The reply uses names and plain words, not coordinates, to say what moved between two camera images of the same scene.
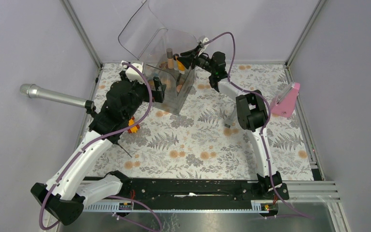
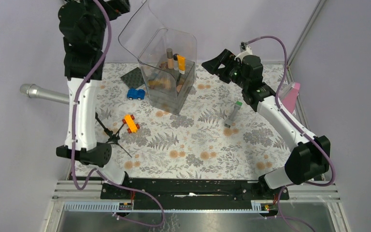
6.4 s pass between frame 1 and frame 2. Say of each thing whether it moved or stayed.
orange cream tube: stayed
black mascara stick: stayed
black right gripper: moved
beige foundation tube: stayed
